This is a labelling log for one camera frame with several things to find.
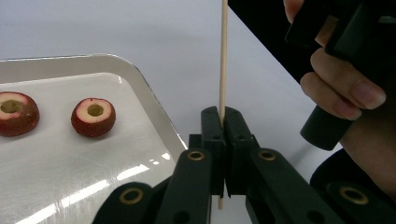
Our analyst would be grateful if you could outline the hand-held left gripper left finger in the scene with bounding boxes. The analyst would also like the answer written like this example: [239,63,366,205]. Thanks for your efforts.
[189,105,226,199]

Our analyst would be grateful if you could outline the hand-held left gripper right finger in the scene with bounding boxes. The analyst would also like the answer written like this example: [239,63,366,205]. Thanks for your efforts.
[224,106,261,199]

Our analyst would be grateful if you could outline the thin wooden skewer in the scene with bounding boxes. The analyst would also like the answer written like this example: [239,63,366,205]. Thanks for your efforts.
[217,0,229,210]

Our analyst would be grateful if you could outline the white rectangular tray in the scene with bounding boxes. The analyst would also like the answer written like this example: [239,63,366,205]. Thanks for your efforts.
[0,53,189,224]

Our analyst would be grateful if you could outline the red cored hawthorn fruit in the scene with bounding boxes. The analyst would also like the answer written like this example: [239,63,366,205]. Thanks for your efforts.
[70,97,117,138]
[0,91,41,138]

